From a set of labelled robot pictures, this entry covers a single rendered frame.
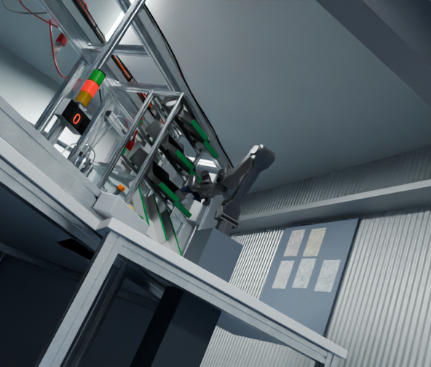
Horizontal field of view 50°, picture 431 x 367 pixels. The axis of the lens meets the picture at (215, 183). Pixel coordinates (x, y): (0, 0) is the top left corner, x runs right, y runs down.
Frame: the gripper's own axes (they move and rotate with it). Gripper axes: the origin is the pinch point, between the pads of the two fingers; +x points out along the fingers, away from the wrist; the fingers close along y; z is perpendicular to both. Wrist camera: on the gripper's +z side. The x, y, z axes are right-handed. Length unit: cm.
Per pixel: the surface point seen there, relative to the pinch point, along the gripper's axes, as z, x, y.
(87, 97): 7, 14, 60
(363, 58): 156, -70, -97
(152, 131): 23.4, 14.5, 16.7
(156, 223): -18.0, 9.1, 6.9
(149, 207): -9.3, 15.2, 5.6
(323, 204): 106, -18, -221
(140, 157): 9.4, 17.5, 17.2
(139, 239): -51, -22, 62
